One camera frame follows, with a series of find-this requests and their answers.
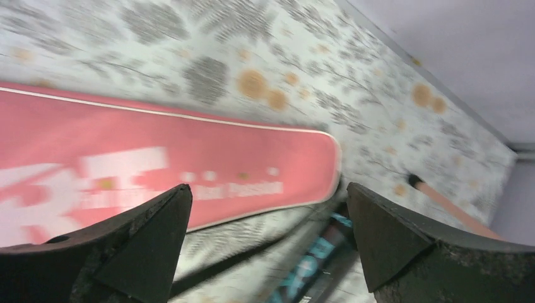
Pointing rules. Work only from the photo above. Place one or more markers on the floral patterned table mat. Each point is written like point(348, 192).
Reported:
point(296, 63)

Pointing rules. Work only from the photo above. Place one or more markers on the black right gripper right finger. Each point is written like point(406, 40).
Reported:
point(408, 257)

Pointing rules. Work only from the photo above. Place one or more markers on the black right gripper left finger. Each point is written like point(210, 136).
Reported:
point(130, 257)

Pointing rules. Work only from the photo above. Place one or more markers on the pink perforated music stand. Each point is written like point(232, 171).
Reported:
point(468, 221)

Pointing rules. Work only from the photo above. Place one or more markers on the pink sport racket bag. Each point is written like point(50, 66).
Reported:
point(69, 160)

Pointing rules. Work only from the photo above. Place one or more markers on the black shuttlecock tube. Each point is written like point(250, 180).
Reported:
point(324, 264)

